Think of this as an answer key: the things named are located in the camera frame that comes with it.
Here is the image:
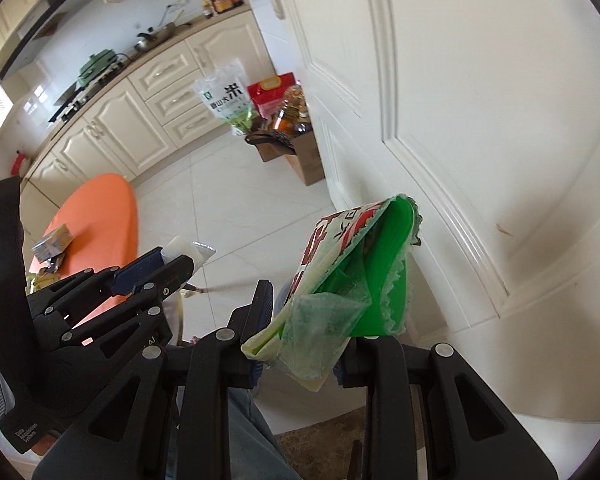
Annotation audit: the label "green electric pot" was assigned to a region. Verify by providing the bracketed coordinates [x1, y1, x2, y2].
[78, 49, 118, 87]

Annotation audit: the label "white door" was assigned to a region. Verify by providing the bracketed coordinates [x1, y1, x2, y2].
[282, 0, 600, 420]

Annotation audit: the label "white rice bag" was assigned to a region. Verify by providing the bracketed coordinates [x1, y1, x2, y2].
[193, 58, 258, 136]

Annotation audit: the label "red rice bag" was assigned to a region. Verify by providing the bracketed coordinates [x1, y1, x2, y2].
[247, 73, 296, 119]

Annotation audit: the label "lower kitchen cabinets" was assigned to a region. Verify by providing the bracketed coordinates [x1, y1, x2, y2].
[21, 9, 274, 243]

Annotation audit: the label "range hood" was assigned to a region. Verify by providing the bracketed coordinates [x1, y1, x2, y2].
[0, 0, 92, 81]

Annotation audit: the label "white plastic bag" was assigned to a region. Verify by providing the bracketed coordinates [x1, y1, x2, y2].
[160, 235, 216, 273]

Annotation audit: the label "milk carton box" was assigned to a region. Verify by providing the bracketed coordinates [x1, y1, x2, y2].
[32, 224, 73, 262]

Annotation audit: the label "person's jeans legs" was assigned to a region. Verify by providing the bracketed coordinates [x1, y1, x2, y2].
[164, 383, 301, 480]

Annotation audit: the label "cardboard box with bottles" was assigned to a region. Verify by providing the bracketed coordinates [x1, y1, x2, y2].
[268, 84, 325, 185]

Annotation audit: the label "gas stove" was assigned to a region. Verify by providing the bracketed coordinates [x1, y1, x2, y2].
[48, 55, 131, 125]

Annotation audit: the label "green instant noodle wrapper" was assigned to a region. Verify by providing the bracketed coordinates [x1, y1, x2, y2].
[242, 194, 422, 391]

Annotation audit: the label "small cardboard box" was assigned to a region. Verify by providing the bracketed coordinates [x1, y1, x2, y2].
[245, 130, 296, 162]

